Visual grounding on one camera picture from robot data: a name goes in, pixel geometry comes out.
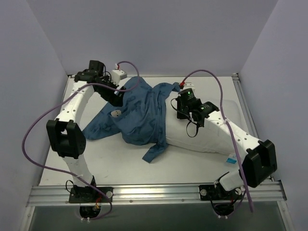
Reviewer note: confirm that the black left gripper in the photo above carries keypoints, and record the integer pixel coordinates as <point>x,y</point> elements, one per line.
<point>115,98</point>

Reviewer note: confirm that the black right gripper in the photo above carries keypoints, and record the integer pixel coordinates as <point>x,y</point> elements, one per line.
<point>181,106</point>

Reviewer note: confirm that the white pillow with print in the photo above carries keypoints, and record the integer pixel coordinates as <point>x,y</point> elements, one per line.
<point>179,132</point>

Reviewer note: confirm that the blue letter-print pillowcase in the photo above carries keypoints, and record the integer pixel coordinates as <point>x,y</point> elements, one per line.
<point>141,120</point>

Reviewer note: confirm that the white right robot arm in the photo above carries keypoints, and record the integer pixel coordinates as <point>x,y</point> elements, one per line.
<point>256,158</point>

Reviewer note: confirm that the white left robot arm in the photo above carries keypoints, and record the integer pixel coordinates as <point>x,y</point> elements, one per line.
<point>65,135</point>

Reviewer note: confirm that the blue white pillow label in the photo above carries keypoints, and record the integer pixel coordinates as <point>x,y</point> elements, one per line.
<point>232,159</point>

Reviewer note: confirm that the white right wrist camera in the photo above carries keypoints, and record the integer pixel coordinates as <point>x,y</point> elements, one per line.
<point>187,85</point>

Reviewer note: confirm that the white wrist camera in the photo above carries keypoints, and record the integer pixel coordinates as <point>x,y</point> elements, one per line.
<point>117,75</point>
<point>187,85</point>

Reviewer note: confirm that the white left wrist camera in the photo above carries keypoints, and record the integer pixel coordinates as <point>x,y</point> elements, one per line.
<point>117,75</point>

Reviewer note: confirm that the aluminium back rail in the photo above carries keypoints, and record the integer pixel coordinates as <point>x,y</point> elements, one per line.
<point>168,75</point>

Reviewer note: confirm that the aluminium front rail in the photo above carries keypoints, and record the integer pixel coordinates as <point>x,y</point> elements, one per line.
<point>151,194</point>

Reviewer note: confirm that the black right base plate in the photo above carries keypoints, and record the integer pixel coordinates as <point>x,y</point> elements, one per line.
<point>214,192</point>

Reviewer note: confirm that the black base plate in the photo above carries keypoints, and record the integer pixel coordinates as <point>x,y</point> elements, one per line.
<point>214,192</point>
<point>82,195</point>

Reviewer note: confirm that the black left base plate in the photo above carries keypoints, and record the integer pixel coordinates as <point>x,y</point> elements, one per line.
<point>82,195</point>

